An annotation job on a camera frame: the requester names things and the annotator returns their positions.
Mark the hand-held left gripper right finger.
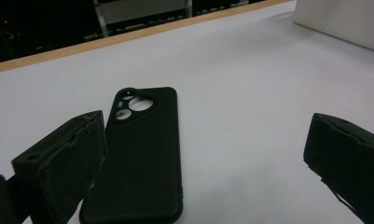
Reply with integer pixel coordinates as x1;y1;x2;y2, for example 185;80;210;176
303;112;374;224

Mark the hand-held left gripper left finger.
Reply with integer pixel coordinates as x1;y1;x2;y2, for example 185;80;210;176
10;109;109;224

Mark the black phone case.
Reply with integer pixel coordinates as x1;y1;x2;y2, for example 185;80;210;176
78;86;185;224

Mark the white rectangular box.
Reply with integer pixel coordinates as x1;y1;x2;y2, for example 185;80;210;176
293;0;374;55

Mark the white metal desk frame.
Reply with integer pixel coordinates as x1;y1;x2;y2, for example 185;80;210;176
92;0;196;38

